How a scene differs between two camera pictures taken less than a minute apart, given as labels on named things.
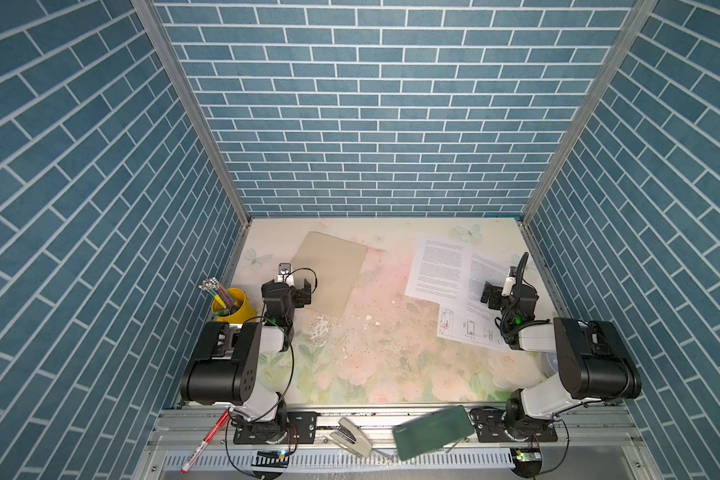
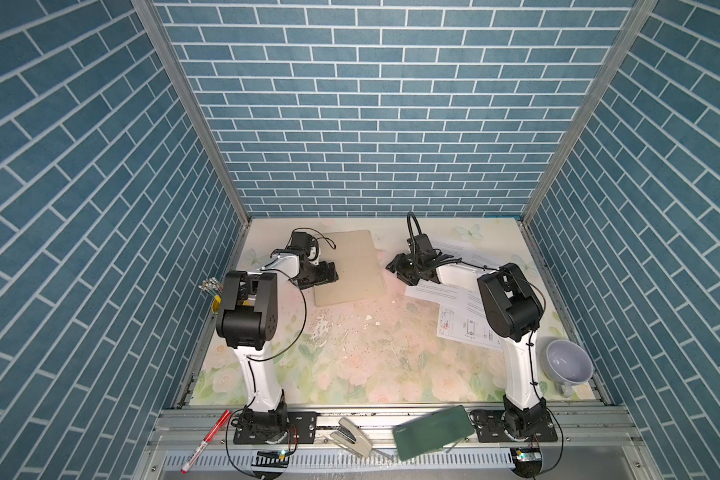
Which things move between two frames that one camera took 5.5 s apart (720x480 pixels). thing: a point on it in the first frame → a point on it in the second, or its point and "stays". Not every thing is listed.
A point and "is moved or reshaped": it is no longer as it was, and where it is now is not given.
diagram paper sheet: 459,324 stays
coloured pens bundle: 227,302 stays
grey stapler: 349,436 stays
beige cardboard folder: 331,266 is moved or reshaped
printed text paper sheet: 440,272 stays
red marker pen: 208,439 stays
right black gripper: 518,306 → 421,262
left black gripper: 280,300 → 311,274
